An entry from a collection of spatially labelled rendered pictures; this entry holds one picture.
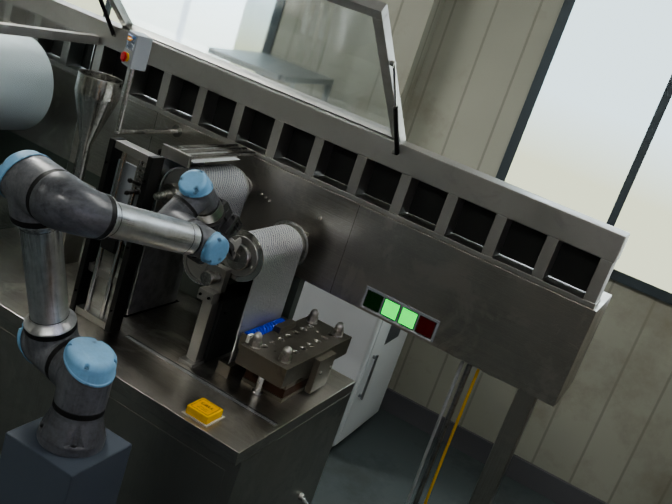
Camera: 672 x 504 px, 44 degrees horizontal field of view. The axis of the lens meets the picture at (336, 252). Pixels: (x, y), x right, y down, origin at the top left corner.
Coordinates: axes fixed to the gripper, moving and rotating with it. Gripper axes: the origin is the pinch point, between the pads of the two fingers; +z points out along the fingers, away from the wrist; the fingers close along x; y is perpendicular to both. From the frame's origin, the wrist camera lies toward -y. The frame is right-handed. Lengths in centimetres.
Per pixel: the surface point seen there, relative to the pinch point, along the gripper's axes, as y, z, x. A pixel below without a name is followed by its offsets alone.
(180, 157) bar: 16.0, -11.7, 23.9
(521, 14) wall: 205, 104, 7
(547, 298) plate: 37, 17, -79
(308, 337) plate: -0.3, 32.8, -20.8
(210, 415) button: -38.3, 4.4, -21.4
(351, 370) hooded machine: 29, 158, 2
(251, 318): -7.3, 18.4, -8.6
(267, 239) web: 11.4, 4.1, -5.3
